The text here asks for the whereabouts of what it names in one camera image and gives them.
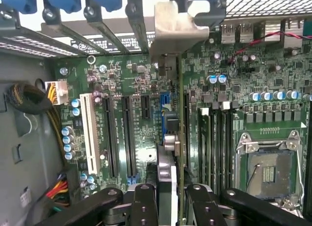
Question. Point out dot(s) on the long black expansion slot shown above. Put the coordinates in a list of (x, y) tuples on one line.
[(129, 138), (186, 126), (109, 138)]

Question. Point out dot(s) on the open black PC case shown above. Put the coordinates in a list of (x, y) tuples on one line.
[(19, 65)]

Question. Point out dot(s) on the white expansion slot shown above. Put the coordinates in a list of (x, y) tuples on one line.
[(89, 133)]

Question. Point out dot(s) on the black RAM slot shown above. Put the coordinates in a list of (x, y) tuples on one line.
[(221, 150), (229, 150), (214, 150)]

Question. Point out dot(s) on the blue expansion slot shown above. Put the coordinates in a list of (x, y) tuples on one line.
[(163, 113)]

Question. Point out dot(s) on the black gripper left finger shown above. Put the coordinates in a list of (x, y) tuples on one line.
[(143, 211)]

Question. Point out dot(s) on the grey power supply unit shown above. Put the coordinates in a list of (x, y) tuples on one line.
[(34, 162)]

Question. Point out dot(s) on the green motherboard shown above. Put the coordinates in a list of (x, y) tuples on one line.
[(146, 77)]

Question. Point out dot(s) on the short black expansion slot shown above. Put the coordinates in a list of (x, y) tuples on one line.
[(145, 106)]

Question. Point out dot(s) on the CPU socket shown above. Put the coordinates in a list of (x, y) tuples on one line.
[(268, 167)]

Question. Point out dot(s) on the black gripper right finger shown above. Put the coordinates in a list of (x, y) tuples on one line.
[(204, 211)]

